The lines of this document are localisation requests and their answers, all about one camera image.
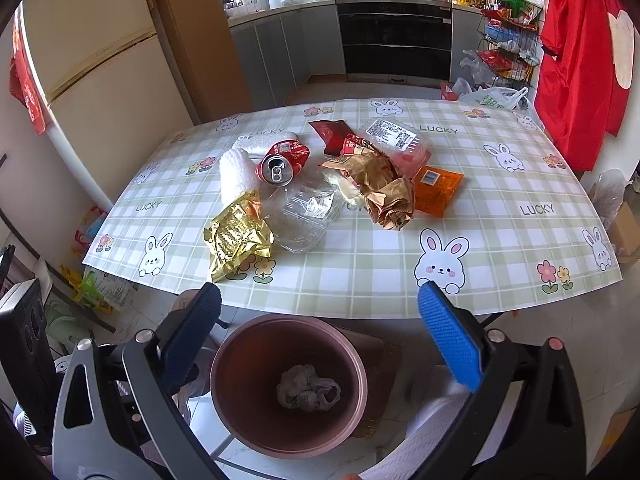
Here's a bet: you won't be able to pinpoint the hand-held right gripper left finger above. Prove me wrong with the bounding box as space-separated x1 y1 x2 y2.
52 282 222 480

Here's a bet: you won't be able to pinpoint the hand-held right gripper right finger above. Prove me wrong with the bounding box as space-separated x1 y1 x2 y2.
417 281 588 480

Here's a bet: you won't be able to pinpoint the brown plastic trash bin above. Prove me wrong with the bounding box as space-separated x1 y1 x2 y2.
210 315 368 461

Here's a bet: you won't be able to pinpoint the gold foil wrapper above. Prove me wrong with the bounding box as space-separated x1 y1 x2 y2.
203 191 275 283

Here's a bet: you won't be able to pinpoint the clear plastic container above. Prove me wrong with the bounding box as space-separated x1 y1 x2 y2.
262 175 346 253

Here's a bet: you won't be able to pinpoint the brown wrapper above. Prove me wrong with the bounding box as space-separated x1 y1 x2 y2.
322 136 416 231

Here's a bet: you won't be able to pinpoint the white foam pad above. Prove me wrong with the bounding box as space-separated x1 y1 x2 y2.
220 147 263 206

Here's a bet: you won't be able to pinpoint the clear bubble wrap sheet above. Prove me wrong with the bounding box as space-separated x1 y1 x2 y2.
235 129 301 157

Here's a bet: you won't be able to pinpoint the red soda can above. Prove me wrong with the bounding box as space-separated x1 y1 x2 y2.
255 141 311 187

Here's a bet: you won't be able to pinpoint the pale green pot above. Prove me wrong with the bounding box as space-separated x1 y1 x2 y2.
45 305 101 351

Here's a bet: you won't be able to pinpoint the brown cardboard sheet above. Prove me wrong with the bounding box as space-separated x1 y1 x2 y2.
330 325 403 441

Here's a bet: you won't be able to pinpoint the white green printed bag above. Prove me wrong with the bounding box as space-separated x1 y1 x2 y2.
60 265 133 313

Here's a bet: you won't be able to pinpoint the checked rabbit print tablecloth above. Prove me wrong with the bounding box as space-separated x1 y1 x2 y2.
82 97 623 318

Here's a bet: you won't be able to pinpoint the crumpled white plastic bag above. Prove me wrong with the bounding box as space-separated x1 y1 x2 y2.
276 364 342 412

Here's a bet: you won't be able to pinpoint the colourful toy box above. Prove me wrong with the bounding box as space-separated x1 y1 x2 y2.
74 206 108 258

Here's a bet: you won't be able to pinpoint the orange snack packet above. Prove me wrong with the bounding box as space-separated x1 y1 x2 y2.
412 165 465 218

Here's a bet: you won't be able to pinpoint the brown cardboard box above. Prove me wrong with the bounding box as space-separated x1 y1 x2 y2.
607 200 640 266

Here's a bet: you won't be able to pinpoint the large clear plastic bag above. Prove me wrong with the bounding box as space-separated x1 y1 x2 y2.
590 169 628 228

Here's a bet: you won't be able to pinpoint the pink labelled plastic tray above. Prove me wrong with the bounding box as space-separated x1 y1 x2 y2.
362 117 432 178

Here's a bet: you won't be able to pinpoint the dark red snack packet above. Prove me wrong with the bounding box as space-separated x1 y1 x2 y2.
307 120 357 157

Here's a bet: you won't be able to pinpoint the white green print plastic bag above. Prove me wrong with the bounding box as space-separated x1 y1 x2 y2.
457 86 530 111

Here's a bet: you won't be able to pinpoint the cream refrigerator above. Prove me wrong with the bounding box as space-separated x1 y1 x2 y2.
20 0 196 211

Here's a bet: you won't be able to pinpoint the red hanging cloth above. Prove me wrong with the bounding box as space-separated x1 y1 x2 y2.
9 15 47 136

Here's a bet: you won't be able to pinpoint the clear plastic bags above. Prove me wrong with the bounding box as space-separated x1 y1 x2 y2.
459 49 496 86

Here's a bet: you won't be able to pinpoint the grey kitchen cabinets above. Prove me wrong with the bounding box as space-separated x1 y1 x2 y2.
229 2 347 108

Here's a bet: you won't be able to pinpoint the red hanging garment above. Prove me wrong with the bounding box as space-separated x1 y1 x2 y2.
534 0 636 172

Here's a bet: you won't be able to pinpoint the black built-in oven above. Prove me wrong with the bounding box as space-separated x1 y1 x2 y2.
336 0 453 86

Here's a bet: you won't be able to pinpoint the wire snack rack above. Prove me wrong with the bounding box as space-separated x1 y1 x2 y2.
475 0 546 93

